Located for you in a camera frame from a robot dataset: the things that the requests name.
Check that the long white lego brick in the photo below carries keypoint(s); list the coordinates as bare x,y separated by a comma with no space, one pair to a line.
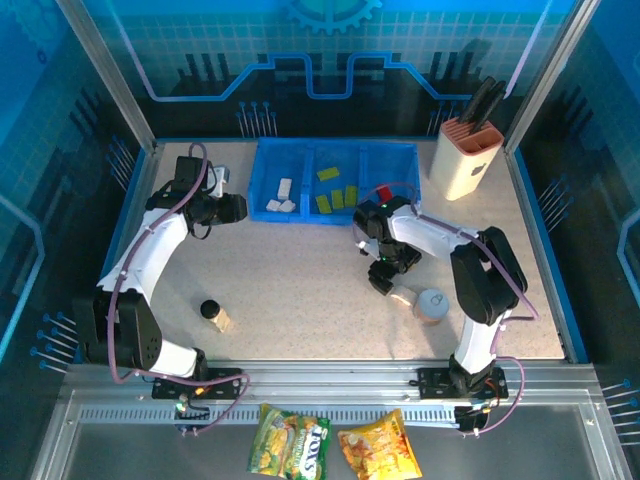
285,188

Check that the red lego brick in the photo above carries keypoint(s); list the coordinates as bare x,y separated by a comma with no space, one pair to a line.
384,192

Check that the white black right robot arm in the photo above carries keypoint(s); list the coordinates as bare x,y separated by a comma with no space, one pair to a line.
485,275

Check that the blue plastic bin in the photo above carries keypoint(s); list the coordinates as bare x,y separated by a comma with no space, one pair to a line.
265,170
395,167
330,155

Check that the grey tin can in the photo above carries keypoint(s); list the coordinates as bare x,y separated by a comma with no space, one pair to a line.
431,305

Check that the black capped spice bottle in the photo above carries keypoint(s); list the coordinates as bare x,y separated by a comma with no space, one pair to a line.
220,320

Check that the cream knife block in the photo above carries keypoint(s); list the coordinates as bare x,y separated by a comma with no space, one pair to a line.
462,165

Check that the yellow snack bag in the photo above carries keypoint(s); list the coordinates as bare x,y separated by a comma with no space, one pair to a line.
380,447

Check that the green snack bag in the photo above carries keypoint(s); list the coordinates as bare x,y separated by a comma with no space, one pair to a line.
290,445

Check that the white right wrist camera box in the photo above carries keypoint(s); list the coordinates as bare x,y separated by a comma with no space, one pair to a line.
363,246

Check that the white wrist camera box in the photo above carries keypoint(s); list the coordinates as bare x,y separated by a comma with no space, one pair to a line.
218,181
363,246

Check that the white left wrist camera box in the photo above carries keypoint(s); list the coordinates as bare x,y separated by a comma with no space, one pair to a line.
218,181

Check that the aluminium front rail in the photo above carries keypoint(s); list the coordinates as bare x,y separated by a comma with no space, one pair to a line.
325,380

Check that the aluminium frame post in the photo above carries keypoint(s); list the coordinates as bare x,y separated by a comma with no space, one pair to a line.
119,85
550,75

